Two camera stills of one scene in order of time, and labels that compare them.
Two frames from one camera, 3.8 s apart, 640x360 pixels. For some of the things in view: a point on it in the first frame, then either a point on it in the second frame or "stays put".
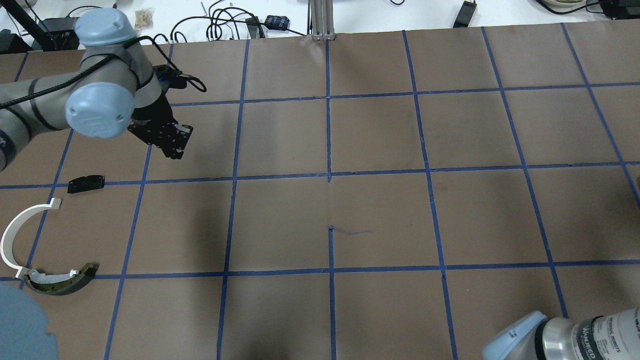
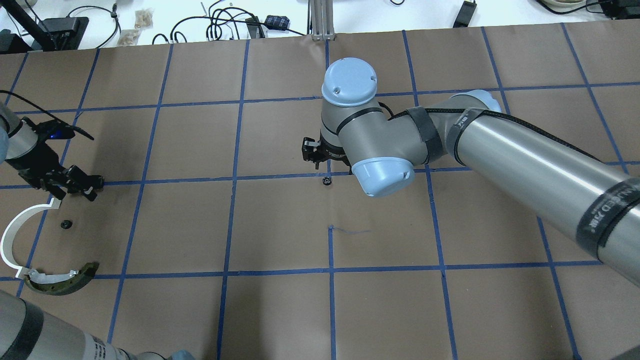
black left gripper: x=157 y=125 -> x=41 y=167
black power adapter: x=465 y=14 stays put
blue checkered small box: x=280 y=22 stays put
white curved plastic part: x=9 y=230 stays put
